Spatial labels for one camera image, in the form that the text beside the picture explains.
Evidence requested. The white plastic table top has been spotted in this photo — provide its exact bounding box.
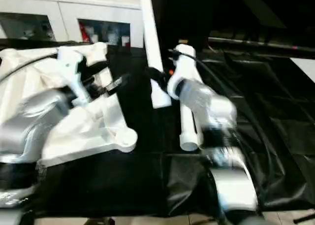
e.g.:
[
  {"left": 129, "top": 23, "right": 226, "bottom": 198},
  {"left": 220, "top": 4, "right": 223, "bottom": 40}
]
[{"left": 0, "top": 41, "right": 138, "bottom": 168}]

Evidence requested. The red bottle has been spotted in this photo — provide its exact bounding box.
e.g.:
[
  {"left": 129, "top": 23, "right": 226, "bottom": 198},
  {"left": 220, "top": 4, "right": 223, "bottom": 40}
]
[{"left": 79, "top": 22, "right": 87, "bottom": 42}]

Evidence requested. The white sideboard cabinet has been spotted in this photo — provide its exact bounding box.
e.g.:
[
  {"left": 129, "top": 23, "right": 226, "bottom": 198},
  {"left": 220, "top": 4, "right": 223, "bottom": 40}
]
[{"left": 0, "top": 0, "right": 145, "bottom": 48}]

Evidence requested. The black plastic mat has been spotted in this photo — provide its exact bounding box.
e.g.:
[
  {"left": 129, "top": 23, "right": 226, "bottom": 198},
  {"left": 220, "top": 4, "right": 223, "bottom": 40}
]
[{"left": 0, "top": 37, "right": 315, "bottom": 216}]

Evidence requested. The white flat board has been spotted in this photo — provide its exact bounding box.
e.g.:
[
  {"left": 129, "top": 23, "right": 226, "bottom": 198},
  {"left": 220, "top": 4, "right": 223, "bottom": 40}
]
[{"left": 290, "top": 57, "right": 315, "bottom": 83}]

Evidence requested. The black floor rod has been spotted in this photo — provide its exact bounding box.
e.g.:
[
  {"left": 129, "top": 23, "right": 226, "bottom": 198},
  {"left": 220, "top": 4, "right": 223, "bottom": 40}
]
[{"left": 294, "top": 210, "right": 315, "bottom": 223}]

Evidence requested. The dark metal rail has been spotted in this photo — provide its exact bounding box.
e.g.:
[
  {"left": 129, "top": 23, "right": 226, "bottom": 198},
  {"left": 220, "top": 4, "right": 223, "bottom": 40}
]
[{"left": 208, "top": 37, "right": 315, "bottom": 51}]

